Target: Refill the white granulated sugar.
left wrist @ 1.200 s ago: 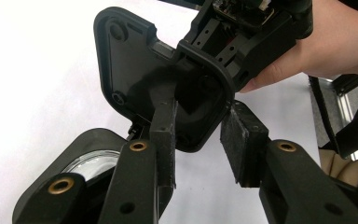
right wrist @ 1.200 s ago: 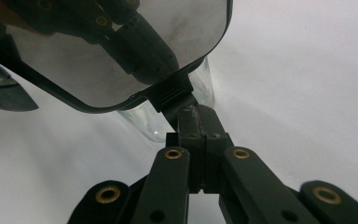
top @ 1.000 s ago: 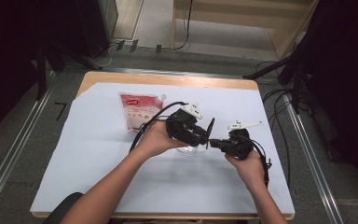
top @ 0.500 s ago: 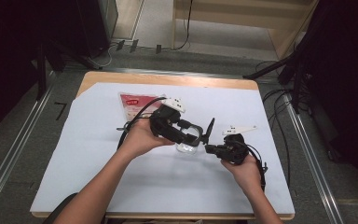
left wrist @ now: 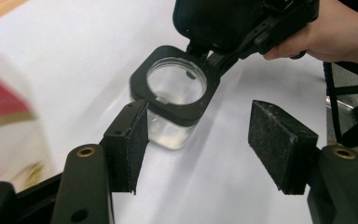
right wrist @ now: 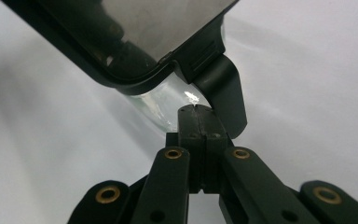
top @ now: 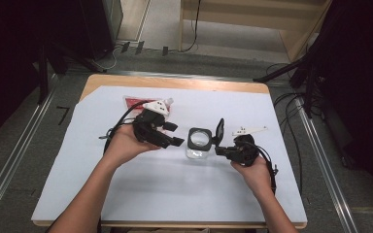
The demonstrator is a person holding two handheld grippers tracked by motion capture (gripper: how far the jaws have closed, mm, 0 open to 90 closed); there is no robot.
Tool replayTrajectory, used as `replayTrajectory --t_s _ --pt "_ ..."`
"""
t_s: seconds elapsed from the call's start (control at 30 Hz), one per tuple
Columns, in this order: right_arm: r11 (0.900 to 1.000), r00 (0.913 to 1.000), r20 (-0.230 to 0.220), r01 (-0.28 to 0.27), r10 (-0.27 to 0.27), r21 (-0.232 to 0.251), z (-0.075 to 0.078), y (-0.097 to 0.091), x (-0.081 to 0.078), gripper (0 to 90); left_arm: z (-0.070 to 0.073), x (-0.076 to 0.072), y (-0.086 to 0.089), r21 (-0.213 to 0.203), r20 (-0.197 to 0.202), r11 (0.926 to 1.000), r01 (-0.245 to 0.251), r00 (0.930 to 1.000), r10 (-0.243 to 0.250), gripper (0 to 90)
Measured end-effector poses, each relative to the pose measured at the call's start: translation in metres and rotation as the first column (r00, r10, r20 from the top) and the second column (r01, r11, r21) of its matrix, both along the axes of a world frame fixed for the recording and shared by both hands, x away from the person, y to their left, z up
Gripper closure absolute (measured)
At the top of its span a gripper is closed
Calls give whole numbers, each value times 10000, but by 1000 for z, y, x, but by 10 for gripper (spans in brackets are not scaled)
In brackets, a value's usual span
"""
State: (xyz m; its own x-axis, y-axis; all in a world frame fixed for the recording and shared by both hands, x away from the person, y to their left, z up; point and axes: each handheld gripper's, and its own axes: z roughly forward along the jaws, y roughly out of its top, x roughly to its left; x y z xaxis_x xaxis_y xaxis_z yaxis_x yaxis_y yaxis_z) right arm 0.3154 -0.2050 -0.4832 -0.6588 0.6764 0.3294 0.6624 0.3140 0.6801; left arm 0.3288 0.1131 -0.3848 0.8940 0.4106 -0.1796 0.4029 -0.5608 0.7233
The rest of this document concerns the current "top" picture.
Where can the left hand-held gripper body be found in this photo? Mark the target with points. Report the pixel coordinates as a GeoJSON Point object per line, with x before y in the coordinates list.
{"type": "Point", "coordinates": [147, 129]}

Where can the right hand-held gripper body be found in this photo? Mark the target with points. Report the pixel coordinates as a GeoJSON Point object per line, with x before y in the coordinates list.
{"type": "Point", "coordinates": [246, 152]}

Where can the clear jar with black lid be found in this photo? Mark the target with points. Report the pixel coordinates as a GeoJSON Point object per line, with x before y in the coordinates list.
{"type": "Point", "coordinates": [199, 145]}

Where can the red white spout pouch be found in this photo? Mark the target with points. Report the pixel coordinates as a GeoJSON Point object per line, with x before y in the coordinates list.
{"type": "Point", "coordinates": [132, 103]}

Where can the person's right hand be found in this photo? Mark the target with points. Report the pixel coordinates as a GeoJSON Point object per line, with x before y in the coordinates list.
{"type": "Point", "coordinates": [255, 176]}

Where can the person's left hand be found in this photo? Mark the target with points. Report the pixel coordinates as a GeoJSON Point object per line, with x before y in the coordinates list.
{"type": "Point", "coordinates": [123, 145]}

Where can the wooden table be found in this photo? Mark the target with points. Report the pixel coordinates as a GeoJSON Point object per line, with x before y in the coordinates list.
{"type": "Point", "coordinates": [191, 82]}

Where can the white paper sheet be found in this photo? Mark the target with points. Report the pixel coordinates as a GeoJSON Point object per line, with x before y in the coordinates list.
{"type": "Point", "coordinates": [175, 194]}

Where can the small black floor block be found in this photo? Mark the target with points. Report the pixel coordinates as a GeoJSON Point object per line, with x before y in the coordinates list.
{"type": "Point", "coordinates": [125, 47]}
{"type": "Point", "coordinates": [140, 47]}
{"type": "Point", "coordinates": [165, 50]}

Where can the black metal stand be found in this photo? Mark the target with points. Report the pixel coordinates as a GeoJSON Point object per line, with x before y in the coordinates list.
{"type": "Point", "coordinates": [307, 61]}
{"type": "Point", "coordinates": [43, 74]}

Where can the black cabinet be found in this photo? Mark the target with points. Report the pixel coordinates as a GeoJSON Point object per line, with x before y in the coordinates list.
{"type": "Point", "coordinates": [100, 26]}

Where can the light wooden furniture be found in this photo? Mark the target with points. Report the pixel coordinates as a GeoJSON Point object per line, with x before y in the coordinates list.
{"type": "Point", "coordinates": [298, 35]}

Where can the dark curtain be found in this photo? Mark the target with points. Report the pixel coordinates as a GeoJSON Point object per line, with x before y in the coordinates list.
{"type": "Point", "coordinates": [366, 81]}
{"type": "Point", "coordinates": [9, 48]}

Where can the metal floor rail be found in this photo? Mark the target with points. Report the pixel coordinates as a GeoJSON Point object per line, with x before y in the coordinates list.
{"type": "Point", "coordinates": [16, 155]}
{"type": "Point", "coordinates": [323, 165]}

